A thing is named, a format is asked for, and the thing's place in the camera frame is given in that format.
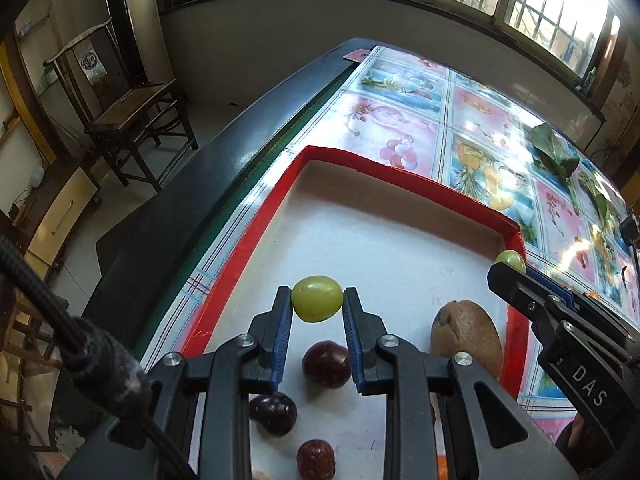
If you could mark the red rimmed white tray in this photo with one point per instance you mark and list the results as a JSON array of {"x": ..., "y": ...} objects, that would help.
[{"x": 390, "y": 240}]

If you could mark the wrinkled red date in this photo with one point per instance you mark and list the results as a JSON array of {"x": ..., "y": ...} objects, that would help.
[{"x": 315, "y": 460}]

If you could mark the black table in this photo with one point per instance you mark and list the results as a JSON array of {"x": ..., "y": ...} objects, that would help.
[{"x": 210, "y": 185}]

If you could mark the brown kiwi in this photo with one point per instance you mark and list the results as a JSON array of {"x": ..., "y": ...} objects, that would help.
[{"x": 467, "y": 335}]

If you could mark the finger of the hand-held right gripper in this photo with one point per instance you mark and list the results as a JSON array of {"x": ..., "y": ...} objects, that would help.
[
  {"x": 550, "y": 281},
  {"x": 515, "y": 285}
]

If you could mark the green bottle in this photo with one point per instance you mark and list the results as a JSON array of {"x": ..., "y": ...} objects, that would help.
[{"x": 591, "y": 80}]

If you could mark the green grape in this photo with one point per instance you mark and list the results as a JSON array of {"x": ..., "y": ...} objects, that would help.
[
  {"x": 512, "y": 259},
  {"x": 317, "y": 298}
]

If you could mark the small orange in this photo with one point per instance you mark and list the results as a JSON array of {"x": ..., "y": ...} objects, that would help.
[{"x": 441, "y": 467}]

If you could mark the person's right hand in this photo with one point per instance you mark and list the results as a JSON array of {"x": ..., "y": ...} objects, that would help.
[{"x": 575, "y": 435}]

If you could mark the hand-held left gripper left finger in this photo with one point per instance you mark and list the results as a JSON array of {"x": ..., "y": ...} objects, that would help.
[{"x": 282, "y": 340}]

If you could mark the red card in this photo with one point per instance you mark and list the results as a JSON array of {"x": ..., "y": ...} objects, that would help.
[{"x": 355, "y": 55}]

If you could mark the dark wooden chair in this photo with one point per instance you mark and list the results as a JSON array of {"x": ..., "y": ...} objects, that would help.
[{"x": 130, "y": 105}]

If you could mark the white light bulb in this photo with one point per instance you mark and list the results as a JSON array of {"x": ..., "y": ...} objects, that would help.
[{"x": 36, "y": 176}]

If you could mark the yellow front wooden cabinet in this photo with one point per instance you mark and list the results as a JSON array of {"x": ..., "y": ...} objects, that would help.
[{"x": 55, "y": 215}]

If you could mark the green leafy sprig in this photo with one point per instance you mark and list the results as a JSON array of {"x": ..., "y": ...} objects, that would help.
[{"x": 597, "y": 200}]

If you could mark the large green leaf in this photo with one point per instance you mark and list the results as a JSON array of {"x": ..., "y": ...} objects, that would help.
[{"x": 552, "y": 152}]

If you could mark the wooden stool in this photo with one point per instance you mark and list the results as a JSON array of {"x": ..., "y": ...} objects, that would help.
[{"x": 20, "y": 325}]

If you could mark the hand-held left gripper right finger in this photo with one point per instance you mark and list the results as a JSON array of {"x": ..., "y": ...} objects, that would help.
[{"x": 352, "y": 340}]

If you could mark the small black device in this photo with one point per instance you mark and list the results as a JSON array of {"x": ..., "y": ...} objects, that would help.
[{"x": 631, "y": 230}]

